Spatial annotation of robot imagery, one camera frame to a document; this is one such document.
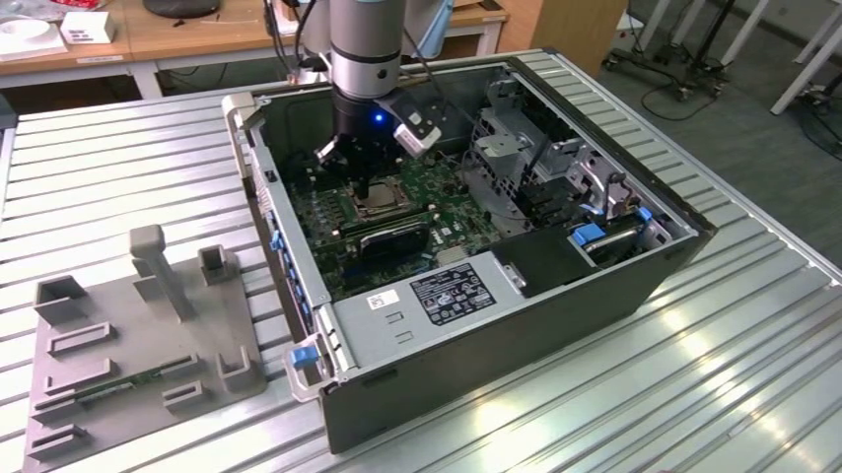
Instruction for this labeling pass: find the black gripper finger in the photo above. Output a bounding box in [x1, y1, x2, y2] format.
[313, 137, 373, 201]
[364, 141, 404, 198]

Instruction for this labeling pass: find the silver CPU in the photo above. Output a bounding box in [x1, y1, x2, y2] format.
[366, 181, 404, 209]

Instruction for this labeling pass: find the CPU socket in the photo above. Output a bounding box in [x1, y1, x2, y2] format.
[338, 172, 426, 224]

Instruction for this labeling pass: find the green motherboard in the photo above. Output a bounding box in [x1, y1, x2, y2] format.
[288, 147, 501, 302]

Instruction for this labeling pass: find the black graphics card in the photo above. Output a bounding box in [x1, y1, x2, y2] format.
[357, 222, 429, 263]

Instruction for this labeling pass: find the grey metal drive cage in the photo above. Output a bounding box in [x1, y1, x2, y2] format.
[467, 78, 551, 233]

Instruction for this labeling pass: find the wooden desk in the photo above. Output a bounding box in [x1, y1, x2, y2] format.
[0, 0, 512, 100]

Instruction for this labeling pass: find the grey power supply unit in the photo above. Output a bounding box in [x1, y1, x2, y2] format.
[326, 253, 528, 372]

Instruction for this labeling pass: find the black round object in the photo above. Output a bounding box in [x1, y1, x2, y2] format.
[141, 0, 220, 19]

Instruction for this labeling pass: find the wooden cabinet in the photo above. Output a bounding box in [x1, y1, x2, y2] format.
[499, 0, 627, 79]

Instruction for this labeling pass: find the blue case latch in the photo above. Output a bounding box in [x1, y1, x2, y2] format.
[286, 346, 318, 372]

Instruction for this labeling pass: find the white cardboard box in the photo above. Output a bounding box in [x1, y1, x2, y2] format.
[58, 10, 118, 46]

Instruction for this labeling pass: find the black PC case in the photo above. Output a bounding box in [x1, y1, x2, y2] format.
[221, 47, 717, 455]

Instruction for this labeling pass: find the grey parts rack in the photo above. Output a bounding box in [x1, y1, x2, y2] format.
[22, 224, 269, 469]

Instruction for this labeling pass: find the black wheeled stand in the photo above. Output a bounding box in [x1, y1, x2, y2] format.
[603, 0, 732, 104]

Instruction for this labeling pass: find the green RAM stick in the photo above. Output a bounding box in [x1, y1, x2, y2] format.
[35, 362, 192, 411]

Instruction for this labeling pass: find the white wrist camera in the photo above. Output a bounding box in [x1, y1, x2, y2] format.
[373, 93, 444, 160]

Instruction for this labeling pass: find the blue disk carrier handle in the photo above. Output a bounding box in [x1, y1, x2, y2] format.
[568, 223, 607, 248]

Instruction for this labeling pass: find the white table frame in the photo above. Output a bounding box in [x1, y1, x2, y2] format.
[768, 0, 842, 117]

